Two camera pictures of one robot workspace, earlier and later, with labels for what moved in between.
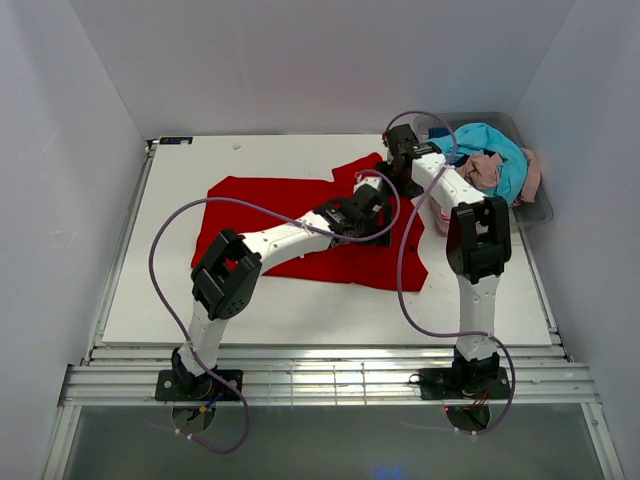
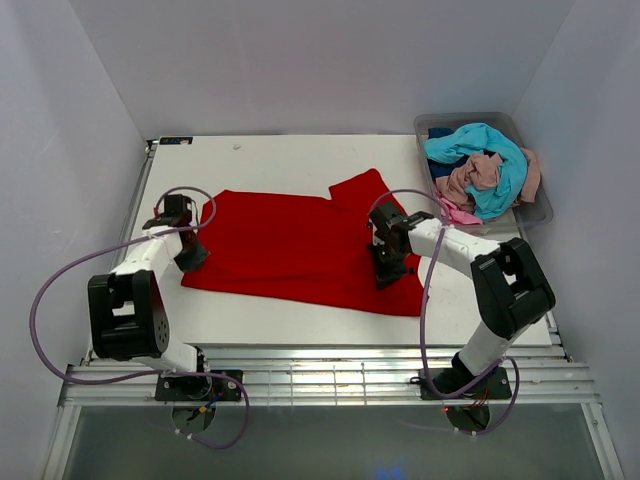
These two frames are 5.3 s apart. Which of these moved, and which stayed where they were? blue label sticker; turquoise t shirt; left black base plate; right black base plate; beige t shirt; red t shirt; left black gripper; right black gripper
Moved: red t shirt; left black gripper; right black gripper
Stayed: turquoise t shirt; beige t shirt; right black base plate; blue label sticker; left black base plate
